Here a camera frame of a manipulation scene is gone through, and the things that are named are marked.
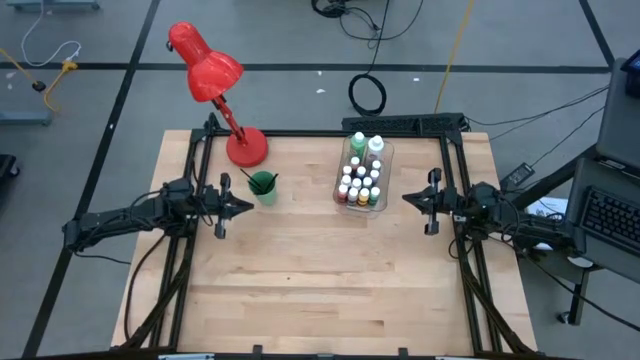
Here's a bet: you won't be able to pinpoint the red desk lamp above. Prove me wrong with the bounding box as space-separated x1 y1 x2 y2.
167 20 270 169

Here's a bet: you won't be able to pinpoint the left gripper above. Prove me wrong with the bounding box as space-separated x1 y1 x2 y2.
199 172 255 240

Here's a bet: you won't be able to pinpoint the white round object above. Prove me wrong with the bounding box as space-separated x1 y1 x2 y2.
566 251 595 270

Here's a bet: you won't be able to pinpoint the long yellow cable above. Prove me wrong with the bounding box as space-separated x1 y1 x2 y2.
433 0 476 114

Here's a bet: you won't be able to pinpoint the black cable bundle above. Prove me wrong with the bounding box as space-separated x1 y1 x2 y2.
310 0 426 44

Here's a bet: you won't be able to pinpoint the coiled black cable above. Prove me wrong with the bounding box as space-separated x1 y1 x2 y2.
347 0 392 117

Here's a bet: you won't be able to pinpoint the white cardboard box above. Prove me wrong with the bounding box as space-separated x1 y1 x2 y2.
527 196 570 251

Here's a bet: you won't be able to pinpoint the yellow extension cable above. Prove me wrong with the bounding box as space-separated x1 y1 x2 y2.
43 59 80 114

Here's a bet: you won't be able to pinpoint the green plastic cup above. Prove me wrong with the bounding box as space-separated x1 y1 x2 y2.
248 170 279 207

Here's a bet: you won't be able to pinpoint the yellow cable with black plug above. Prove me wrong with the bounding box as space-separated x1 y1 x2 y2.
0 47 47 94

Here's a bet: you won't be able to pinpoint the dark monitor screen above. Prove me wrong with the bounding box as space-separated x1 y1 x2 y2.
623 48 640 99

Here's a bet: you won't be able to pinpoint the grey cart base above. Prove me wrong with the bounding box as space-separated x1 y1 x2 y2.
0 107 55 126
5 0 101 12

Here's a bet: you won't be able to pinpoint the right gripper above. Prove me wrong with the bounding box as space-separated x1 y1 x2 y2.
401 167 459 236

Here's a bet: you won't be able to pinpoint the black power strip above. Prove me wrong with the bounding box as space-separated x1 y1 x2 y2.
341 112 469 134

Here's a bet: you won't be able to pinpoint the black caster base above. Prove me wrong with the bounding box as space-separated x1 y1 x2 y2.
0 153 21 182

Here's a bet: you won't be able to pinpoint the black keyboard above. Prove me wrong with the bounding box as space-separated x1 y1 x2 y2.
579 185 640 257

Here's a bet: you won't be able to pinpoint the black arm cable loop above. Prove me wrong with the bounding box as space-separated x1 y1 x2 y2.
123 232 169 344

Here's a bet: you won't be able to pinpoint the white floor cable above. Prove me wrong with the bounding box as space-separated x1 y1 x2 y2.
19 0 82 68

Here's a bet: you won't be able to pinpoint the grey cart shelf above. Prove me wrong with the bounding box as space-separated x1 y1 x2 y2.
558 157 640 285

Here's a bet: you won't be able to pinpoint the large white paint bottle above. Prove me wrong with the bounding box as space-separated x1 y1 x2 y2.
367 134 386 166

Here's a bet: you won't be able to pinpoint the black power adapter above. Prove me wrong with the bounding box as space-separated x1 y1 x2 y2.
501 162 536 189

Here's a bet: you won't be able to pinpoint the large green paint bottle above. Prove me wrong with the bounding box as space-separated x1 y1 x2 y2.
348 131 369 161

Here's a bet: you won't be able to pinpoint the clear plastic bin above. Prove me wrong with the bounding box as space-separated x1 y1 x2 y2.
332 133 396 215

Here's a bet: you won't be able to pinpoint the black floor cables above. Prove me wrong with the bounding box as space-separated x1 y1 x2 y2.
464 85 611 142

